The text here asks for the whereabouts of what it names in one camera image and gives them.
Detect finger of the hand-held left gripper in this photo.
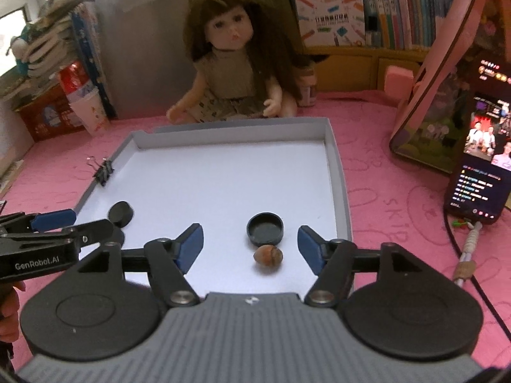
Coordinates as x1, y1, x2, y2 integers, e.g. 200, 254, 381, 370
60, 219, 126, 250
0, 208, 77, 235

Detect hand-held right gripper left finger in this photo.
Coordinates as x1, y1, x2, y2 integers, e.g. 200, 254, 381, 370
79, 223, 205, 308

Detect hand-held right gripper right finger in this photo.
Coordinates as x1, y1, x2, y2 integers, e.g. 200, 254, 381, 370
298, 224, 429, 308

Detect black bottle cap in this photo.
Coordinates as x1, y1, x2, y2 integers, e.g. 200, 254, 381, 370
109, 201, 133, 227
246, 212, 285, 247

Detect white cardboard box tray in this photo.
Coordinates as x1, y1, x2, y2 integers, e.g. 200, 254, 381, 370
72, 117, 354, 300

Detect person's left hand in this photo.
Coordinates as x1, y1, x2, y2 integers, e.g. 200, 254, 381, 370
0, 282, 26, 343

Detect brown nut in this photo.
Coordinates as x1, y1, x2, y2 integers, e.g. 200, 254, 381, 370
254, 245, 284, 266

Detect black binder clip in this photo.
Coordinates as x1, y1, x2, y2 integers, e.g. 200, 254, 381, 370
86, 156, 115, 187

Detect pink tablecloth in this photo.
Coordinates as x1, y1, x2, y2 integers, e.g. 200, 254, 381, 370
0, 88, 511, 383

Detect red cardboard box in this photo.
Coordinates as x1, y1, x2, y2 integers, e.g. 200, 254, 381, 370
18, 88, 86, 143

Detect white paper cup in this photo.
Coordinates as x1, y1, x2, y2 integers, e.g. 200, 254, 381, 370
70, 87, 112, 137

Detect red snack packet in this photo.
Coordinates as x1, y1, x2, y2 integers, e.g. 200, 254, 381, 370
59, 62, 95, 102

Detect pink bottle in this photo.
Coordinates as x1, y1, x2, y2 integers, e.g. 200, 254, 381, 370
297, 66, 318, 108

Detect blue starry book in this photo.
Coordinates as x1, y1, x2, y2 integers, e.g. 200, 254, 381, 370
72, 2, 117, 120

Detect blue white plush toy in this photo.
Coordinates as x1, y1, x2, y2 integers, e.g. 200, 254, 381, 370
10, 24, 41, 76

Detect grey board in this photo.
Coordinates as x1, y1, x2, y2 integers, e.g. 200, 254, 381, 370
94, 0, 193, 120

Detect yellow wooden drawer shelf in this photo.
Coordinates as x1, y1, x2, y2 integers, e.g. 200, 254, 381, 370
307, 46, 432, 93

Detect long-haired baby doll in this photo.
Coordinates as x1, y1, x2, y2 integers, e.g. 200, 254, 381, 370
165, 0, 317, 124

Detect stack of books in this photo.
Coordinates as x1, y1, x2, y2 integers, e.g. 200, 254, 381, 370
24, 0, 95, 77

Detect black smartphone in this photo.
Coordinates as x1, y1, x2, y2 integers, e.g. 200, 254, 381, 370
443, 58, 511, 225

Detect pink block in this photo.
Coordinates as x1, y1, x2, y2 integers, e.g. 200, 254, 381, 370
384, 66, 414, 104

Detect white pencil-print box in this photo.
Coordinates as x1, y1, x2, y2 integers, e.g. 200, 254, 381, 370
294, 0, 366, 49

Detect pink wooden dollhouse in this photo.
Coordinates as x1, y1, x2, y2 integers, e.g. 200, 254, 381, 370
389, 0, 511, 175

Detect row of colourful books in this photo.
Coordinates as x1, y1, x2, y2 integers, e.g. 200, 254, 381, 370
219, 0, 468, 50

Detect white braided cable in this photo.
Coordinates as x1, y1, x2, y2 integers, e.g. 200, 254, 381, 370
453, 220, 484, 288

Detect black cable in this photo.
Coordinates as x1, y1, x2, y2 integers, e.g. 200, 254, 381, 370
443, 207, 511, 342

